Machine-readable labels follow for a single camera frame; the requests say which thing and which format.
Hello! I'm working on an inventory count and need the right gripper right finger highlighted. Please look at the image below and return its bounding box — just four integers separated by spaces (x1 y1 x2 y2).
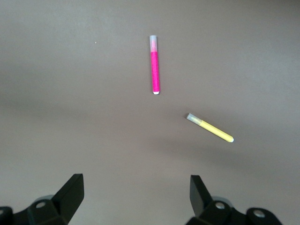
184 174 247 225

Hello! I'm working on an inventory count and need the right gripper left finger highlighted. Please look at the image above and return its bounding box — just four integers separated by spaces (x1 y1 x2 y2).
14 173 85 225

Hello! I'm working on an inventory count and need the pink highlighter pen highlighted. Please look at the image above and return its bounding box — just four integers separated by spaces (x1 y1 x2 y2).
149 35 161 96

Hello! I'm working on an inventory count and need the yellow highlighter pen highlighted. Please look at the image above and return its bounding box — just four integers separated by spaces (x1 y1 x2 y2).
186 112 235 143

